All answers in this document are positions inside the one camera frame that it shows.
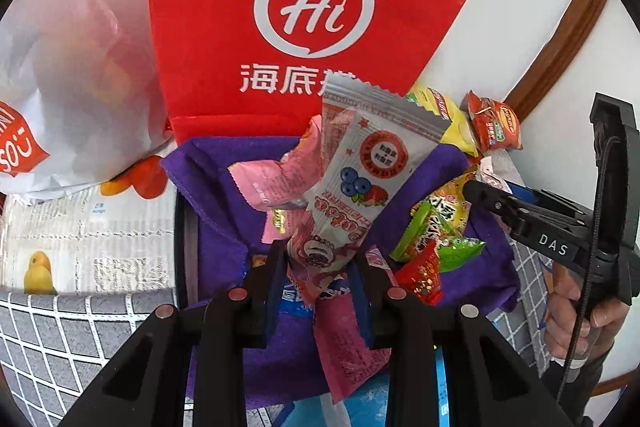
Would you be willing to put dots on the black round basket rim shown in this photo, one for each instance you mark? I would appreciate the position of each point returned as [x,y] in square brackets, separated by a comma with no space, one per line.
[186,247]

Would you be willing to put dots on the orange-red snack packet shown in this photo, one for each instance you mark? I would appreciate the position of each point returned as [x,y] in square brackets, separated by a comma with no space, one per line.
[497,122]

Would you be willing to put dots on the person's right forearm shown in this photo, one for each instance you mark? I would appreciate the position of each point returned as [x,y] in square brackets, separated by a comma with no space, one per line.
[590,387]

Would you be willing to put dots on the purple cloth bag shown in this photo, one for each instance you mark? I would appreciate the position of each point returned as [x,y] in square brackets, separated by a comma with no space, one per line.
[220,217]

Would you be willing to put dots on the white plastic bag red logo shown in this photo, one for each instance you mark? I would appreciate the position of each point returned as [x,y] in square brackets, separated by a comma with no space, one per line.
[75,72]

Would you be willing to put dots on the yellow triangular snack packet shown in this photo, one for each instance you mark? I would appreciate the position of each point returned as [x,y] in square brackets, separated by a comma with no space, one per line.
[445,202]

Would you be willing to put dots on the brown wooden door frame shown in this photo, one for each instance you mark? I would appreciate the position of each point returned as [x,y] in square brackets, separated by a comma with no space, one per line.
[560,42]

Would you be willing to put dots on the red triangular snack packet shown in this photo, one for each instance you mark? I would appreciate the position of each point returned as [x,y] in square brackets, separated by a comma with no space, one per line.
[422,274]

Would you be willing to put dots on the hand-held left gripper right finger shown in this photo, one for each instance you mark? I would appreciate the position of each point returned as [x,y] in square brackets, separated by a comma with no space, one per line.
[361,302]

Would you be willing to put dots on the white and pink candy packet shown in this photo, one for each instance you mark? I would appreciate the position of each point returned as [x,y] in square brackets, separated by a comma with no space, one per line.
[365,157]

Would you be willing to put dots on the blue cookie packet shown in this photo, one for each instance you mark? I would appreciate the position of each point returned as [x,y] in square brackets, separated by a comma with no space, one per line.
[300,294]

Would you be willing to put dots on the yellow flat snack packet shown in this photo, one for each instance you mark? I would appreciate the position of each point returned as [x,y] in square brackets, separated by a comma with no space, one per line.
[447,117]

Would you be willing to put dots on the blue tissue pack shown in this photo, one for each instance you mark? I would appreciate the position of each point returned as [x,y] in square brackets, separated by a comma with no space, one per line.
[360,407]

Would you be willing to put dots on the dark pink snack packet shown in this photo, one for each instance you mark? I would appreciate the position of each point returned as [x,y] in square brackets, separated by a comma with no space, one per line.
[350,347]

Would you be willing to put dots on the light pink snack packet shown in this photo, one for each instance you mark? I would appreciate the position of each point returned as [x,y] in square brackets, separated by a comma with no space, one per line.
[270,182]

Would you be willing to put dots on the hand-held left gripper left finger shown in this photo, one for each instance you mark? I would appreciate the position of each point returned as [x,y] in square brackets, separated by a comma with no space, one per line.
[272,307]

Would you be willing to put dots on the fruit print sheet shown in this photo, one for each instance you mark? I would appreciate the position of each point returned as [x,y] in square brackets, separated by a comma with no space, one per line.
[100,237]

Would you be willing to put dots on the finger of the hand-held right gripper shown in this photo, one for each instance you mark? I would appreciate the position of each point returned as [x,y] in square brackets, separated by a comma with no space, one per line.
[492,199]

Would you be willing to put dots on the red paper bag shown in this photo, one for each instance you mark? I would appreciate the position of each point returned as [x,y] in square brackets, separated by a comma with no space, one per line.
[210,32]

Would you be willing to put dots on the person's right hand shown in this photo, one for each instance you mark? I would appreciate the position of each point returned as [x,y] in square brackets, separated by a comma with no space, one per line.
[562,307]

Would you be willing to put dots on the green triangular snack packet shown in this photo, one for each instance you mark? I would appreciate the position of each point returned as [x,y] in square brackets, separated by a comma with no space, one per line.
[457,249]

